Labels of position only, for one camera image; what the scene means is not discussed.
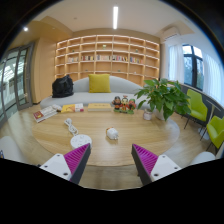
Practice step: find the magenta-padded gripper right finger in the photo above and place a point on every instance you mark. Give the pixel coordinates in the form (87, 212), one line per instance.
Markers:
(146, 161)

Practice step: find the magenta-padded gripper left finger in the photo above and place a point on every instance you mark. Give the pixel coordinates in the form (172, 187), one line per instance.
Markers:
(76, 160)

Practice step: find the white charger with gold band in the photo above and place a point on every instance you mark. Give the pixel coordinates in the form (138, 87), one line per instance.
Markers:
(112, 133)

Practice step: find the white round power strip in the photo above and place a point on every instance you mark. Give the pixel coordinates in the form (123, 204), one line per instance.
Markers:
(80, 141)

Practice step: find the small white red jar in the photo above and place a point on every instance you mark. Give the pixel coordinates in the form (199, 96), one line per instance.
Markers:
(147, 115)

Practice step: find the yellow and red book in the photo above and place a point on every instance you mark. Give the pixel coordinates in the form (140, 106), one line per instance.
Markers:
(71, 108)

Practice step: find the flat tan book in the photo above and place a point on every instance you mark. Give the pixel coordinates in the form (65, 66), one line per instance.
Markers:
(99, 107)

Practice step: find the colourful three-figure figurine set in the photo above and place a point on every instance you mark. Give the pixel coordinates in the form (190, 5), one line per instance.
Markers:
(124, 106)

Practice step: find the white chair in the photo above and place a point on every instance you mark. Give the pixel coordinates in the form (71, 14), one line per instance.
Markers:
(206, 157)

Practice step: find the green plant in white pot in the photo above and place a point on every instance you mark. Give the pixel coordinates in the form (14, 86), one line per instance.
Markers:
(165, 96)

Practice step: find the black backpack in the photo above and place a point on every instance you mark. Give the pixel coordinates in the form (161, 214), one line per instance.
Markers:
(62, 87)

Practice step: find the green chair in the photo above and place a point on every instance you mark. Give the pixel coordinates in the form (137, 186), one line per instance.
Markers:
(196, 106)
(216, 131)

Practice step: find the light grey curved sofa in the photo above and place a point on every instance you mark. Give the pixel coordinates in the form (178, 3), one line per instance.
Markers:
(123, 86)

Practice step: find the yellow cushion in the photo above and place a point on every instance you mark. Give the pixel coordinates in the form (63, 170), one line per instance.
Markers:
(99, 83)

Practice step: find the grey-framed glass door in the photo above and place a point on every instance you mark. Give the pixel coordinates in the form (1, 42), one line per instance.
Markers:
(21, 80)

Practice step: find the white sheer curtain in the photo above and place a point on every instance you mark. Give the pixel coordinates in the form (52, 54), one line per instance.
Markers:
(215, 80)
(175, 63)

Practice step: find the dark-framed window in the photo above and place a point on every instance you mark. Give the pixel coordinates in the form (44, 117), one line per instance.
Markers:
(193, 66)

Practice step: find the wooden lit shelf unit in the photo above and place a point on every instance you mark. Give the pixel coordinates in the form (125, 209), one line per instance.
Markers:
(106, 53)

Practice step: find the long ceiling light strip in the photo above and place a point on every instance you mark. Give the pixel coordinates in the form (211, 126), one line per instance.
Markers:
(115, 17)

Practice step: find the white wall air conditioner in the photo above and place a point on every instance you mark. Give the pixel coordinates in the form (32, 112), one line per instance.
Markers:
(171, 33)

